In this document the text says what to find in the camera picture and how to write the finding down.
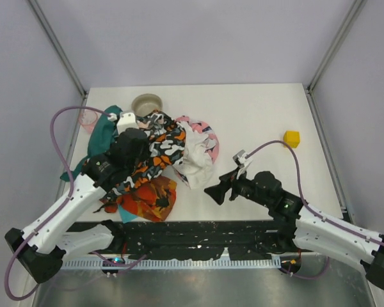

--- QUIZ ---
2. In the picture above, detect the camouflage orange black cloth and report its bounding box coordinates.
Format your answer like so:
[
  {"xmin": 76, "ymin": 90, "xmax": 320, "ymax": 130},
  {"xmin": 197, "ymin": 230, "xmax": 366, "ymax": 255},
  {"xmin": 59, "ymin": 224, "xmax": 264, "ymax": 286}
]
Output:
[{"xmin": 100, "ymin": 110, "xmax": 186, "ymax": 214}]

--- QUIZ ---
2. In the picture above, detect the light blue cloth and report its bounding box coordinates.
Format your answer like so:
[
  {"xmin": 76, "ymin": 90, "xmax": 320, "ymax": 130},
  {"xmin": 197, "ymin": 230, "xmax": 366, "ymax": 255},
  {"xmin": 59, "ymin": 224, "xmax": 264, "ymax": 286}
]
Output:
[{"xmin": 118, "ymin": 207, "xmax": 137, "ymax": 223}]

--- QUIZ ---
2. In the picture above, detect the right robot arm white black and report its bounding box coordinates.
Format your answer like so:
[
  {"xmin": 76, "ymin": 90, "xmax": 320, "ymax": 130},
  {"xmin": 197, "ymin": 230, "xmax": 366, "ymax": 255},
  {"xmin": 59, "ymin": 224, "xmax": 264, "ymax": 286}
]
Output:
[{"xmin": 204, "ymin": 170, "xmax": 384, "ymax": 290}]

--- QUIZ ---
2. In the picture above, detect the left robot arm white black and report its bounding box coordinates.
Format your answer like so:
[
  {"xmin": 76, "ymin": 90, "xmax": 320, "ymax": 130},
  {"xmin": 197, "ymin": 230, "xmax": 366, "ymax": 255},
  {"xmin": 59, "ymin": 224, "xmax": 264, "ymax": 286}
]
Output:
[{"xmin": 5, "ymin": 128, "xmax": 150, "ymax": 284}]

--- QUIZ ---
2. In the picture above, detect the dark teal green cloth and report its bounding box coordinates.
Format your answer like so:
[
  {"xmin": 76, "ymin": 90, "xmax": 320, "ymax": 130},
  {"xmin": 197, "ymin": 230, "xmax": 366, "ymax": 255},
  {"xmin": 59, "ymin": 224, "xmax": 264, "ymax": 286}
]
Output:
[{"xmin": 71, "ymin": 114, "xmax": 118, "ymax": 180}]

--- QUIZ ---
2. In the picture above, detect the white cloth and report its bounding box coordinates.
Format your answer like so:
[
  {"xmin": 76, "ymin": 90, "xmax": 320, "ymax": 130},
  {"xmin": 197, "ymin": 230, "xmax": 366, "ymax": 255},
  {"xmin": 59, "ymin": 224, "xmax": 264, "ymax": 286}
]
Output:
[{"xmin": 175, "ymin": 121, "xmax": 213, "ymax": 189}]

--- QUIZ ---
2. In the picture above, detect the orange red patterned cloth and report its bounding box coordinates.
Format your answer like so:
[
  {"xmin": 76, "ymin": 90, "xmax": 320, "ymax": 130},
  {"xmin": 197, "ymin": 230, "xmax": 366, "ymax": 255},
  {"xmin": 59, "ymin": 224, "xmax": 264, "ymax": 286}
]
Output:
[{"xmin": 96, "ymin": 176, "xmax": 177, "ymax": 222}]

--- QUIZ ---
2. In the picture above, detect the pink patterned cloth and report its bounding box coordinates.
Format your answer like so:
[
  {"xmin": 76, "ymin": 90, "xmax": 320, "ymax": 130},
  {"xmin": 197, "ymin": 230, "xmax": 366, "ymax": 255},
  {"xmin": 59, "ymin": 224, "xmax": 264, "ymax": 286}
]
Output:
[{"xmin": 175, "ymin": 116, "xmax": 220, "ymax": 189}]

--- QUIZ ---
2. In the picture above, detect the beige round bowl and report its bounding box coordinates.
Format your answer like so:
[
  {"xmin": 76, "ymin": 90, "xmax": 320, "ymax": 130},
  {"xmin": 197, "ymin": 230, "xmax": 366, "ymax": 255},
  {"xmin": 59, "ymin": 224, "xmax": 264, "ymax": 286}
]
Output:
[{"xmin": 131, "ymin": 93, "xmax": 163, "ymax": 117}]

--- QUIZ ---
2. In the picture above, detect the pink transparent cup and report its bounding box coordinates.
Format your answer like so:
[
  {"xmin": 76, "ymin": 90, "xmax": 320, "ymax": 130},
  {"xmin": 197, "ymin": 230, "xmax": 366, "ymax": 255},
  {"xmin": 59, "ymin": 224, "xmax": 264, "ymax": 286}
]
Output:
[{"xmin": 79, "ymin": 109, "xmax": 99, "ymax": 134}]

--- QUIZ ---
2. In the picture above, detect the yellow cube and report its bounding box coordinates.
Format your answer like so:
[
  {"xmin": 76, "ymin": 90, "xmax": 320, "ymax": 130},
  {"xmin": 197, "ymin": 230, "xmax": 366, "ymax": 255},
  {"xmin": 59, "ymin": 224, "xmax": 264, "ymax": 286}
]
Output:
[{"xmin": 283, "ymin": 130, "xmax": 300, "ymax": 148}]

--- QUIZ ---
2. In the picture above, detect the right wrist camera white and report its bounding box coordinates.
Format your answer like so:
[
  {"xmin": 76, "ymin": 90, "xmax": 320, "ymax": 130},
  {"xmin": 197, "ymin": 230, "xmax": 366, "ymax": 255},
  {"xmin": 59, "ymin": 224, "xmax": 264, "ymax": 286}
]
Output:
[{"xmin": 232, "ymin": 150, "xmax": 253, "ymax": 178}]

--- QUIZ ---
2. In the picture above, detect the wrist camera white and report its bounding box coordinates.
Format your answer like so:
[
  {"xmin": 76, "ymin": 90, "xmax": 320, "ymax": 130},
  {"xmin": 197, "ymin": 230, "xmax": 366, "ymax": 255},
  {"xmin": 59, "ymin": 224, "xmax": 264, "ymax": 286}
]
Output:
[
  {"xmin": 232, "ymin": 150, "xmax": 253, "ymax": 178},
  {"xmin": 108, "ymin": 111, "xmax": 139, "ymax": 134}
]

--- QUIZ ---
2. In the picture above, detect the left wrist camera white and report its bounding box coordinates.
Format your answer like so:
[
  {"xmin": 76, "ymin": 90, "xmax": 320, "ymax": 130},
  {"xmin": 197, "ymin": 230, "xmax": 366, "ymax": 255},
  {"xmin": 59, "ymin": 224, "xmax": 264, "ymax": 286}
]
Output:
[{"xmin": 108, "ymin": 111, "xmax": 139, "ymax": 134}]

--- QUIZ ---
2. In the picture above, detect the black front mounting rail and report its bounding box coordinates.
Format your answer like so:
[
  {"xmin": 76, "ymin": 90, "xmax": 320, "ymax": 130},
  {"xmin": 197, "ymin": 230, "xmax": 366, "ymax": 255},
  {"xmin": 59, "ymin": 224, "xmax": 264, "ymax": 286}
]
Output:
[{"xmin": 86, "ymin": 219, "xmax": 311, "ymax": 262}]

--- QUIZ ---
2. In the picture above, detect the white slotted cable duct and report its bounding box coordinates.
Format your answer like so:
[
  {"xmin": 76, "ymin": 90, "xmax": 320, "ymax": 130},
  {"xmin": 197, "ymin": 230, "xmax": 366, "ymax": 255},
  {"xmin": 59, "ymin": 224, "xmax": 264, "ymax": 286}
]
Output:
[{"xmin": 62, "ymin": 256, "xmax": 281, "ymax": 270}]

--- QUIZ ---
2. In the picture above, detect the left aluminium frame post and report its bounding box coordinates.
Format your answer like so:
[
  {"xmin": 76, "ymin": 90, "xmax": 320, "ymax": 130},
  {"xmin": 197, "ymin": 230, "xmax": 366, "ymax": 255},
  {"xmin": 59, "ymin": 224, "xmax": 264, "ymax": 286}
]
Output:
[{"xmin": 26, "ymin": 0, "xmax": 87, "ymax": 98}]

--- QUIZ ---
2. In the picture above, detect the aluminium frame post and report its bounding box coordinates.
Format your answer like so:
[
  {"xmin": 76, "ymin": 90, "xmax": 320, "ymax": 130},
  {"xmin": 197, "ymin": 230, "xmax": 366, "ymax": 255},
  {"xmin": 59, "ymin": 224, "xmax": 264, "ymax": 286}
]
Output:
[
  {"xmin": 26, "ymin": 0, "xmax": 87, "ymax": 98},
  {"xmin": 306, "ymin": 0, "xmax": 367, "ymax": 93}
]

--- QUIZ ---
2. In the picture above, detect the right aluminium frame post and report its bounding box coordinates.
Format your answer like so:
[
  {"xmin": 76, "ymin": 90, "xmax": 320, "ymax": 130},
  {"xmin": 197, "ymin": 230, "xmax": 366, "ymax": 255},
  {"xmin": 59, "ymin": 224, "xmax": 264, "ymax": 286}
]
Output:
[{"xmin": 306, "ymin": 0, "xmax": 367, "ymax": 93}]

